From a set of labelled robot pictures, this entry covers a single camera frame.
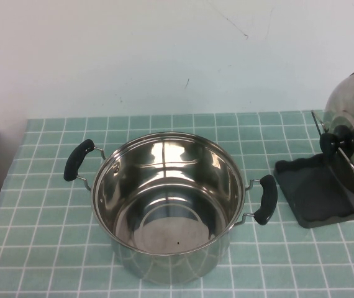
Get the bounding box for stainless steel pot lid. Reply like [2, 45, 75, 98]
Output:
[319, 68, 354, 201]

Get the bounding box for green checked tablecloth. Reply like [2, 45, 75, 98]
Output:
[0, 110, 354, 298]

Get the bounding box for stainless steel pot, black handles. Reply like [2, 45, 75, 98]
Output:
[63, 132, 279, 285]

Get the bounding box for black wire lid rack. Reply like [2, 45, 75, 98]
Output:
[275, 109, 354, 229]

